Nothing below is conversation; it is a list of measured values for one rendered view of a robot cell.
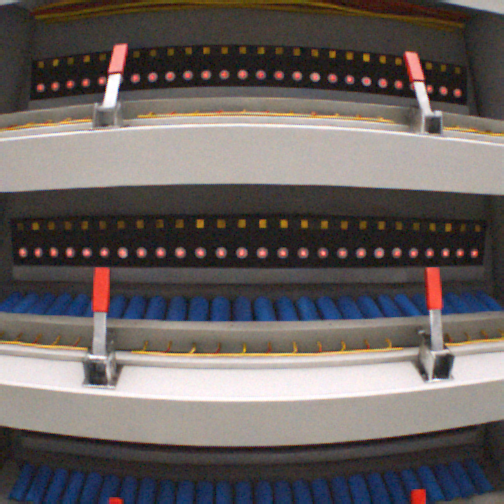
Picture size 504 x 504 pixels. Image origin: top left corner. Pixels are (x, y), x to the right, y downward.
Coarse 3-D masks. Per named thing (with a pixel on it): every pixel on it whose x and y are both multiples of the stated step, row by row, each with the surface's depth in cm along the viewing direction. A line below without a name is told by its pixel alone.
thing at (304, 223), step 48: (48, 240) 53; (96, 240) 53; (144, 240) 53; (192, 240) 53; (240, 240) 54; (288, 240) 54; (336, 240) 54; (384, 240) 54; (432, 240) 54; (480, 240) 55
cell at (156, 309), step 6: (150, 300) 51; (156, 300) 50; (162, 300) 51; (150, 306) 49; (156, 306) 49; (162, 306) 49; (150, 312) 47; (156, 312) 47; (162, 312) 48; (144, 318) 46; (150, 318) 46; (156, 318) 46; (162, 318) 48
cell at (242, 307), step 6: (234, 300) 51; (240, 300) 51; (246, 300) 51; (234, 306) 50; (240, 306) 49; (246, 306) 49; (234, 312) 49; (240, 312) 48; (246, 312) 48; (234, 318) 47; (240, 318) 46; (246, 318) 46; (252, 318) 48
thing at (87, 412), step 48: (0, 384) 36; (48, 384) 36; (144, 384) 38; (192, 384) 38; (240, 384) 39; (288, 384) 39; (336, 384) 39; (384, 384) 38; (432, 384) 38; (480, 384) 37; (96, 432) 37; (144, 432) 37; (192, 432) 37; (240, 432) 37; (288, 432) 37; (336, 432) 38; (384, 432) 38
